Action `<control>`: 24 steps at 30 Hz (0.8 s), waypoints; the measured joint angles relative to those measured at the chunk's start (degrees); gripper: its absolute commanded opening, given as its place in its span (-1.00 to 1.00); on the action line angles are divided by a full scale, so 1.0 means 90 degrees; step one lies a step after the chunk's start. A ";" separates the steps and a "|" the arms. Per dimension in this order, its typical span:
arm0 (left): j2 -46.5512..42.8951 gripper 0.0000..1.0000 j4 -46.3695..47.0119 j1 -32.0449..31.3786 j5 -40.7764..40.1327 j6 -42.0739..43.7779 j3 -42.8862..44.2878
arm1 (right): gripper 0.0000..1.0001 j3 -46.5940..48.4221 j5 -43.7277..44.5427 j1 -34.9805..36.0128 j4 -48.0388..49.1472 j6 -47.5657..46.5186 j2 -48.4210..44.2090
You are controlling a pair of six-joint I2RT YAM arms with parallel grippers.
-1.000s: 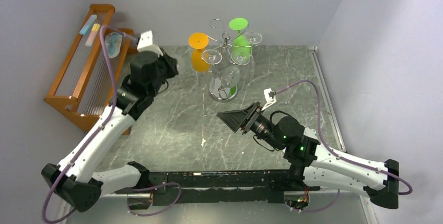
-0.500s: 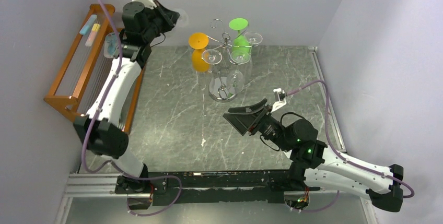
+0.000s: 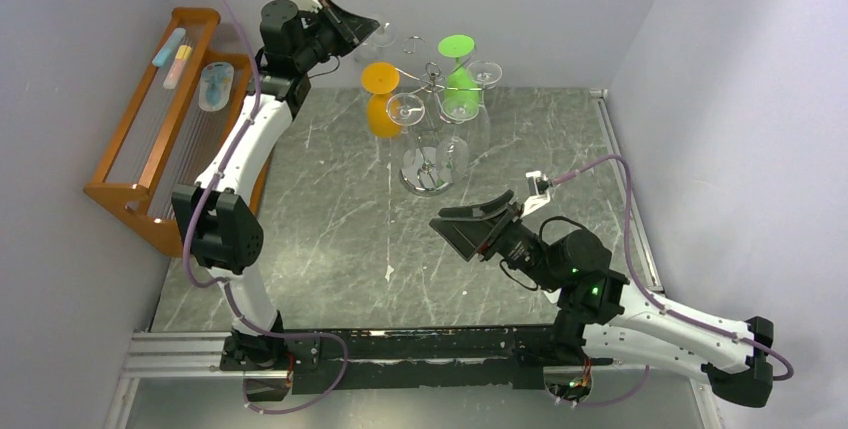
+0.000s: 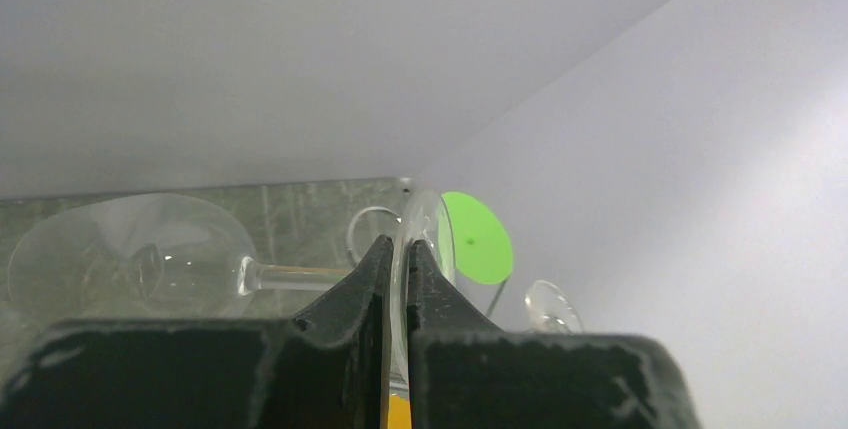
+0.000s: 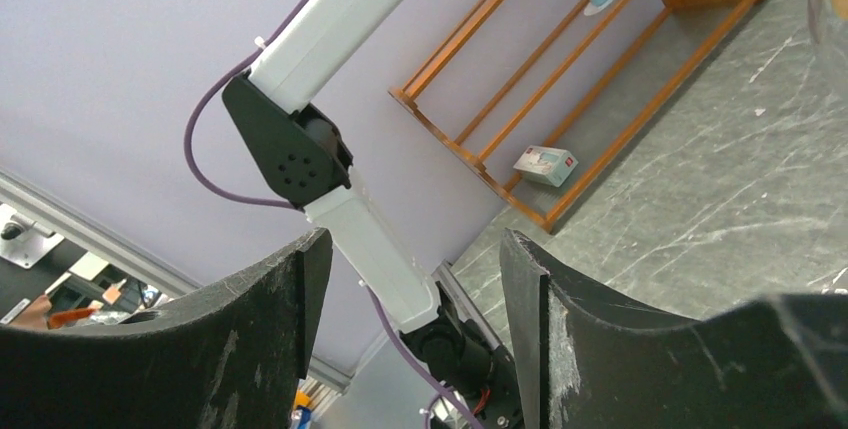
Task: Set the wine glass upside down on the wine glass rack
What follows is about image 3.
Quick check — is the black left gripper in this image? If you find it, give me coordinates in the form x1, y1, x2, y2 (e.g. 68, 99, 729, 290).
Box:
303, 0, 387, 75

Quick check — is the orange plastic wine glass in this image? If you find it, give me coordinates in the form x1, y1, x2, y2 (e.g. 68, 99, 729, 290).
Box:
361, 62, 401, 139

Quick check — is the clear stemmed wine glass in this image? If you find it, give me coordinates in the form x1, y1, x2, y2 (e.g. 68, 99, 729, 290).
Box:
386, 93, 426, 139

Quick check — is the green plastic wine glass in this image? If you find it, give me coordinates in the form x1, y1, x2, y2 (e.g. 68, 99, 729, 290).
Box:
438, 34, 480, 122

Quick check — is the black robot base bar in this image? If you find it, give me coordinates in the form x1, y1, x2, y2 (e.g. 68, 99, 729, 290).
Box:
220, 324, 612, 402

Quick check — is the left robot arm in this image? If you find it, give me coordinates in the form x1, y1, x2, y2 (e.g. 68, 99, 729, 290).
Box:
171, 0, 381, 370

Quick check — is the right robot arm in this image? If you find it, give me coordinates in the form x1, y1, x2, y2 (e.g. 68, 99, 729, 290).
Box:
429, 191, 776, 408

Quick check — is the chrome wine glass rack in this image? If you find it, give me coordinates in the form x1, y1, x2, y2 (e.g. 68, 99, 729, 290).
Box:
391, 36, 481, 197

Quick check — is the blue blister pack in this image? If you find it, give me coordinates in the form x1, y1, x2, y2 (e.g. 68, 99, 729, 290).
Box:
198, 61, 234, 112

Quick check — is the pastel toothbrush package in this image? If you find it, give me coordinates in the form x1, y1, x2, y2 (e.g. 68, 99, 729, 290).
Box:
152, 27, 193, 90

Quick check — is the orange wooden display shelf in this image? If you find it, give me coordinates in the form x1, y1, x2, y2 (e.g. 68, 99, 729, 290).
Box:
84, 7, 251, 258

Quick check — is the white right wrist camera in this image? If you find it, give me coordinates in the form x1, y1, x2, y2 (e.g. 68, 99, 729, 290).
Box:
521, 171, 552, 217

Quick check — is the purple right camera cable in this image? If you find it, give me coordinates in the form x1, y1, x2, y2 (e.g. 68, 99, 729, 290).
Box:
546, 152, 795, 382

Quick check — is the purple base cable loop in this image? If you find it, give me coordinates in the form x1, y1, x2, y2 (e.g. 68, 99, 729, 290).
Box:
241, 333, 351, 416

